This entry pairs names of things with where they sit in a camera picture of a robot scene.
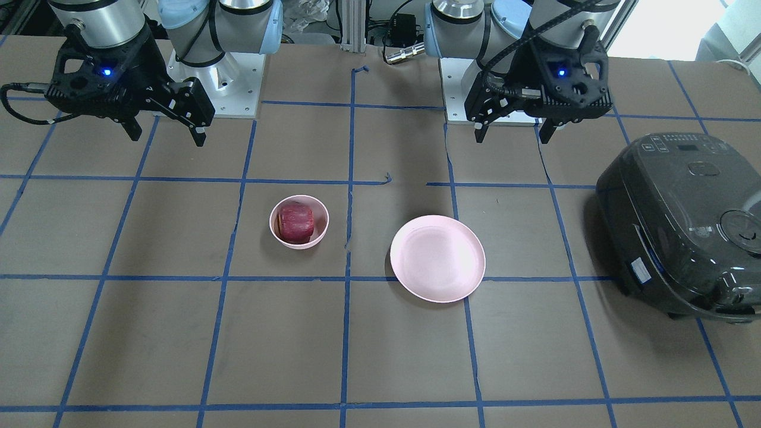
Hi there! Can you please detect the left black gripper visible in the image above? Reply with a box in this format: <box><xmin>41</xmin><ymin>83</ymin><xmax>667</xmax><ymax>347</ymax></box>
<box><xmin>464</xmin><ymin>27</ymin><xmax>614</xmax><ymax>144</ymax></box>

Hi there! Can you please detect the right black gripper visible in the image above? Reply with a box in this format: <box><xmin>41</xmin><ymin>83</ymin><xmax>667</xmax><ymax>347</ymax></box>
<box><xmin>45</xmin><ymin>33</ymin><xmax>215</xmax><ymax>148</ymax></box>

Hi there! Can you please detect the red apple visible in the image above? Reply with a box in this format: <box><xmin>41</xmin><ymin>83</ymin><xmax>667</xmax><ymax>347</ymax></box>
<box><xmin>275</xmin><ymin>203</ymin><xmax>315</xmax><ymax>244</ymax></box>

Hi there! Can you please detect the pink bowl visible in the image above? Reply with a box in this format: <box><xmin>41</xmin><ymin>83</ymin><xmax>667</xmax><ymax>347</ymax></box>
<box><xmin>269</xmin><ymin>194</ymin><xmax>331</xmax><ymax>250</ymax></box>

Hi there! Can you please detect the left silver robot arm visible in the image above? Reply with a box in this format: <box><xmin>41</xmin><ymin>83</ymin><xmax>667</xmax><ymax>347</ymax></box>
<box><xmin>423</xmin><ymin>1</ymin><xmax>619</xmax><ymax>144</ymax></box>

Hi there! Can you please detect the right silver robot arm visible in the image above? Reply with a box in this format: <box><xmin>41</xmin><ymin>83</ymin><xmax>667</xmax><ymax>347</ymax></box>
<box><xmin>42</xmin><ymin>1</ymin><xmax>284</xmax><ymax>147</ymax></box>

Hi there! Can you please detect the pink plate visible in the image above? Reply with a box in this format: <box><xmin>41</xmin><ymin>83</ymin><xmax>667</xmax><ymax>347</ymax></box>
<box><xmin>389</xmin><ymin>215</ymin><xmax>486</xmax><ymax>303</ymax></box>

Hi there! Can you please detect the dark grey rice cooker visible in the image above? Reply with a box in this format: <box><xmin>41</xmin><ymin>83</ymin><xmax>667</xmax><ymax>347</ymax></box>
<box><xmin>596</xmin><ymin>132</ymin><xmax>760</xmax><ymax>323</ymax></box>

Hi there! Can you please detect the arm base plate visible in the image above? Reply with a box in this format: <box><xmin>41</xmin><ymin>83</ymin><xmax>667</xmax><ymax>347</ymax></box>
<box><xmin>439</xmin><ymin>58</ymin><xmax>543</xmax><ymax>127</ymax></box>
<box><xmin>166</xmin><ymin>51</ymin><xmax>268</xmax><ymax>119</ymax></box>

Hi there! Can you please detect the aluminium frame post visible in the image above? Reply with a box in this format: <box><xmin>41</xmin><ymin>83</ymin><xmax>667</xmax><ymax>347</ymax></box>
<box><xmin>339</xmin><ymin>0</ymin><xmax>369</xmax><ymax>55</ymax></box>

